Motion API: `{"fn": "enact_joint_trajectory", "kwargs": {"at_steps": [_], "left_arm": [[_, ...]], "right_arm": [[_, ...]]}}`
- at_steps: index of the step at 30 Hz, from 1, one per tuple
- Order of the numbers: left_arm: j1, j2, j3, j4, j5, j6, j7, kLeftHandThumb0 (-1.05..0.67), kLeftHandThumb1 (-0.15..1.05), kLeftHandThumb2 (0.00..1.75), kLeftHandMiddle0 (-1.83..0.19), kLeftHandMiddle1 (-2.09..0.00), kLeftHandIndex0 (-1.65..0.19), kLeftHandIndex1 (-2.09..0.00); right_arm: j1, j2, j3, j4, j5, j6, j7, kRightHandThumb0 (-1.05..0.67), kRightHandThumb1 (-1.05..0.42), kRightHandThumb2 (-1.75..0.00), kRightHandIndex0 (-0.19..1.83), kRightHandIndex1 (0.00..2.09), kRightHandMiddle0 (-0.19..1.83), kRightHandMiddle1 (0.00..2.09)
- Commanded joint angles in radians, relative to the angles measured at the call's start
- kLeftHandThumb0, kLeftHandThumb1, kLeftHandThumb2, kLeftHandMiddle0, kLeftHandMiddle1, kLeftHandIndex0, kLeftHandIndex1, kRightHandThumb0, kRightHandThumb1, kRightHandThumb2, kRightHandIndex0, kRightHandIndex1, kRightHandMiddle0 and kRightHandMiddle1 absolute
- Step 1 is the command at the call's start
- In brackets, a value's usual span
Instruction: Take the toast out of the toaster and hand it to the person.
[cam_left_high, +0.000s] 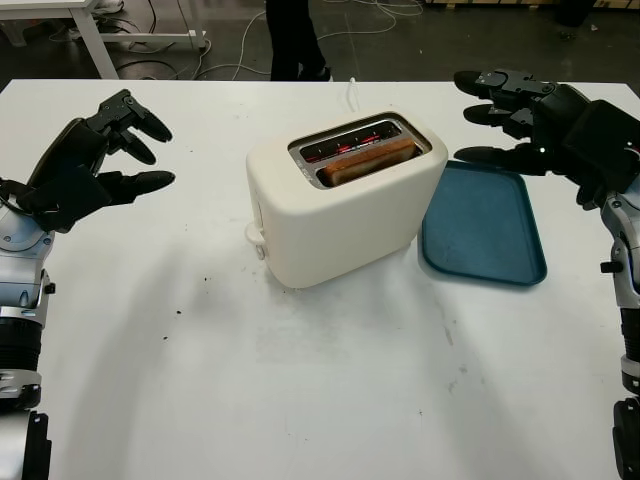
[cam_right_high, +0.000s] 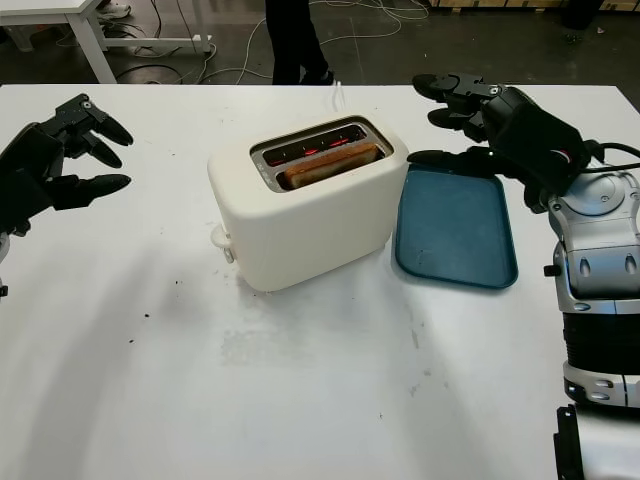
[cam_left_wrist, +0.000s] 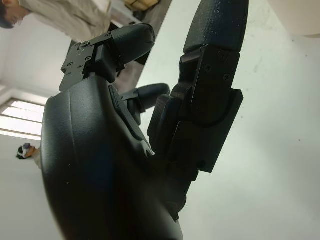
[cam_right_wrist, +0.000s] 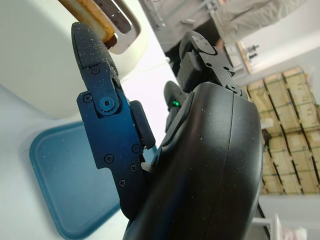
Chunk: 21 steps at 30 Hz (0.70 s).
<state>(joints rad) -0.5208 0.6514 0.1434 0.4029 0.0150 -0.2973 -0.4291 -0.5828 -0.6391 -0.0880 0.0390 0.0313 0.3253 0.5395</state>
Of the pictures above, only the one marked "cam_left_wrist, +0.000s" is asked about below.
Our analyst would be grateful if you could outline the stacked cardboard boxes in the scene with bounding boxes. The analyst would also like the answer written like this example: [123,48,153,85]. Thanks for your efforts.
[124,0,161,11]

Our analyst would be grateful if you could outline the bright window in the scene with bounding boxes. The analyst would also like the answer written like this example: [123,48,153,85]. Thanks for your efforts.
[0,84,46,137]

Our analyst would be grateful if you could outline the person wearing VR headset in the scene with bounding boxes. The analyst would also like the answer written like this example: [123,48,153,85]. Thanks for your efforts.
[16,142,43,171]

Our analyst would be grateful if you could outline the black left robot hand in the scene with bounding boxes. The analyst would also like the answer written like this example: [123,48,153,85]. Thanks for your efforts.
[41,0,251,240]

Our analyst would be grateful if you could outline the person beige jacket black trousers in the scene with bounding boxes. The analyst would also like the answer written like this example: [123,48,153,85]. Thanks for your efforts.
[0,0,113,43]

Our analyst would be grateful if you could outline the white two-slot toaster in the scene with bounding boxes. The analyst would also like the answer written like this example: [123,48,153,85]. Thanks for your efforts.
[267,0,320,37]

